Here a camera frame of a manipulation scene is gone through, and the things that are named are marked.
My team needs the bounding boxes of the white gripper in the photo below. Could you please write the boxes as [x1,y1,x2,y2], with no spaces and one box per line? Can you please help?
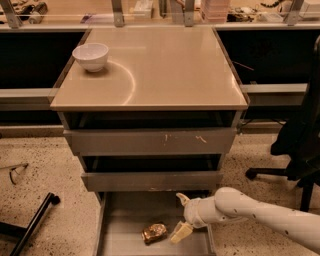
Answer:
[170,193,220,244]

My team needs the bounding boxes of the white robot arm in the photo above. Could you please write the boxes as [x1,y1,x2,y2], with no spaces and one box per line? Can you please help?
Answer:
[170,187,320,254]

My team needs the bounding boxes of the grey bottom drawer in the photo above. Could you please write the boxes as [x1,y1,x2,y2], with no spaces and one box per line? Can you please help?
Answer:
[93,192,217,256]

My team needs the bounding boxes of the grey drawer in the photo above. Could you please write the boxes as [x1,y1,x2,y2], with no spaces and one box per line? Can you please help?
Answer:
[63,111,238,157]
[81,154,222,192]
[93,192,217,256]

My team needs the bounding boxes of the grey top drawer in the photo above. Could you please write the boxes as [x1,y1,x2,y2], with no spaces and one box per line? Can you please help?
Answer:
[63,111,238,157]

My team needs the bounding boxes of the grey middle drawer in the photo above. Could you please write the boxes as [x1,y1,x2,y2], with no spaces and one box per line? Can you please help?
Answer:
[81,154,222,192]

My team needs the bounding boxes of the grey drawer cabinet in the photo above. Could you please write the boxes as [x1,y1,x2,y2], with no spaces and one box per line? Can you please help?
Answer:
[49,25,250,256]

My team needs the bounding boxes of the black office chair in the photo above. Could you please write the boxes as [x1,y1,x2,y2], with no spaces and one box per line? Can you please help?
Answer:
[245,36,320,212]

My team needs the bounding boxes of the black chair base leg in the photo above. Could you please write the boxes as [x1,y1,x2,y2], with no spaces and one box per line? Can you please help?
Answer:
[0,193,60,256]

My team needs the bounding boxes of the white ceramic bowl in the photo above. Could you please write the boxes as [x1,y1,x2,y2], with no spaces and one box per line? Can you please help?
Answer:
[72,43,109,72]

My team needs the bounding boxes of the pink stacked containers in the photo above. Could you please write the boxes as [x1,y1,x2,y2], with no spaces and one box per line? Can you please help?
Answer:
[200,0,230,23]

